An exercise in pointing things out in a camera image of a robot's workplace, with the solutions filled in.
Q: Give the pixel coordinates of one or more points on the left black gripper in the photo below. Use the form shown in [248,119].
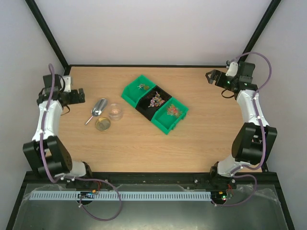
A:
[76,99]

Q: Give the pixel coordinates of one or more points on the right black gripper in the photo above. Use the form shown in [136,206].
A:
[217,77]

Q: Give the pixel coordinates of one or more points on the silver metal scoop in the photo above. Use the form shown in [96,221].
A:
[98,109]

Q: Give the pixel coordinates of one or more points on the green bin with gummy candies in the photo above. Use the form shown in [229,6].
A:
[169,115]

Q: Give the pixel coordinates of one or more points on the black bin with swirl lollipops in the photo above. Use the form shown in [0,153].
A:
[152,101]

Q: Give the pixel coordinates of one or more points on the green bin with square lollipops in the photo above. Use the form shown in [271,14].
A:
[134,91]

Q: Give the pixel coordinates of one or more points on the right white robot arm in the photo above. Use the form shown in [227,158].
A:
[255,140]

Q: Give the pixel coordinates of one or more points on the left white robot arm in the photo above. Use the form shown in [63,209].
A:
[46,154]

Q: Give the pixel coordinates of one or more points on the gold jar lid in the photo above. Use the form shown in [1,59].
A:
[102,124]

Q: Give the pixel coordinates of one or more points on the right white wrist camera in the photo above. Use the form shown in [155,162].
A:
[232,68]

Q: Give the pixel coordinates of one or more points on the white slotted cable duct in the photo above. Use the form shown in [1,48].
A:
[124,196]

